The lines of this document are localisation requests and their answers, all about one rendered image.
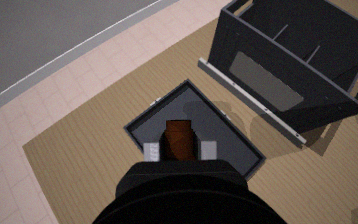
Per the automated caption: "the dark grey rectangular tray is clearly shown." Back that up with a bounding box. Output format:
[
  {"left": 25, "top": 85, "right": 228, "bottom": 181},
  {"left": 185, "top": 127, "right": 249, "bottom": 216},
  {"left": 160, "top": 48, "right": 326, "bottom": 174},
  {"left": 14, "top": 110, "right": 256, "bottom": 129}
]
[{"left": 123, "top": 79, "right": 267, "bottom": 180}]

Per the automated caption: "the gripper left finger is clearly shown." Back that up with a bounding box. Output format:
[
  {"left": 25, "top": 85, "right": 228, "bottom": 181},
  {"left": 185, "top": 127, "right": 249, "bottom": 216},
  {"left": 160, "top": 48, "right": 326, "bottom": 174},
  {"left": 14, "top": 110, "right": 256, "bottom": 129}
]
[{"left": 143, "top": 132, "right": 165, "bottom": 162}]

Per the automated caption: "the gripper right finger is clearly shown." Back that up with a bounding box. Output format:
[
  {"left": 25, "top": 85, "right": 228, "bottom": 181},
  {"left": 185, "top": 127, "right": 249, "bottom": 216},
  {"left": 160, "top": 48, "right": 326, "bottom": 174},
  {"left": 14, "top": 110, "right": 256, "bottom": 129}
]
[{"left": 193, "top": 131, "right": 217, "bottom": 160}]

